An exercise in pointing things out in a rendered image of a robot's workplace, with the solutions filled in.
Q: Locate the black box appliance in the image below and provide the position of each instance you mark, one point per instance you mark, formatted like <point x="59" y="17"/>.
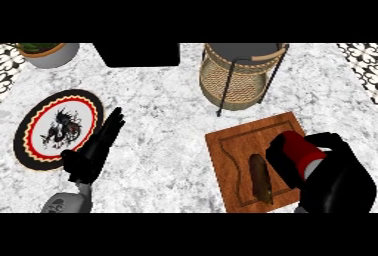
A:
<point x="138" y="54"/>

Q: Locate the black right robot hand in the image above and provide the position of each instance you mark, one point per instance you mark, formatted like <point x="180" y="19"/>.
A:
<point x="340" y="180"/>

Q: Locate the grey plant pot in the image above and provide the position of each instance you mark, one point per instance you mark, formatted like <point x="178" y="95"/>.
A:
<point x="46" y="53"/>

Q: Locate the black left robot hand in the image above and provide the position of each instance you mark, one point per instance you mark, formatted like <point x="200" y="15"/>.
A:
<point x="93" y="150"/>

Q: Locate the brown wooden cutting board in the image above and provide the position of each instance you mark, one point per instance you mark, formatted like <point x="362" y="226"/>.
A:
<point x="251" y="163"/>

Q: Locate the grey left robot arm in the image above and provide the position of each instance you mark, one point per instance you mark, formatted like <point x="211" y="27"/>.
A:
<point x="68" y="201"/>

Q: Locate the black white patterned mat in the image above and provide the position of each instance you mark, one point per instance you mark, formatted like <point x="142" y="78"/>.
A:
<point x="362" y="66"/>
<point x="9" y="68"/>

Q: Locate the round dragon-print plate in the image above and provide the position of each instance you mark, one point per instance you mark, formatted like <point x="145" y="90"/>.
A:
<point x="58" y="129"/>

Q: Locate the red can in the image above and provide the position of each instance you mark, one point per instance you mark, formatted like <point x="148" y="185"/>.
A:
<point x="305" y="151"/>

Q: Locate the wicker tiered basket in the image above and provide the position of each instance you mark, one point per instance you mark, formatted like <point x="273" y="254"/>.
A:
<point x="241" y="76"/>

